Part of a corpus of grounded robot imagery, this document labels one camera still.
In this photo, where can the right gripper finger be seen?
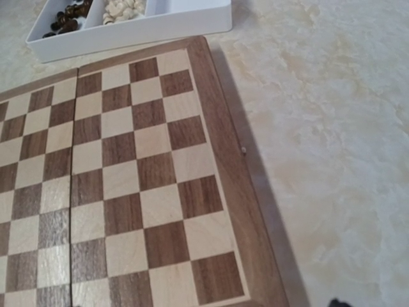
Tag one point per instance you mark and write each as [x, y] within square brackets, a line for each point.
[337, 303]

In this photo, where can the wooden chess board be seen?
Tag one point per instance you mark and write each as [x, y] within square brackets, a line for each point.
[123, 183]

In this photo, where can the pile of white chess pieces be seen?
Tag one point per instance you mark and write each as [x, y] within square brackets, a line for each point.
[123, 10]

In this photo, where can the pile of dark chess pieces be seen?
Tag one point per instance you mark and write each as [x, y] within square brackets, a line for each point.
[70, 19]

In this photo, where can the white divided plastic tray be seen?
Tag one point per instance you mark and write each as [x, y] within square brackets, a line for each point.
[161, 20]

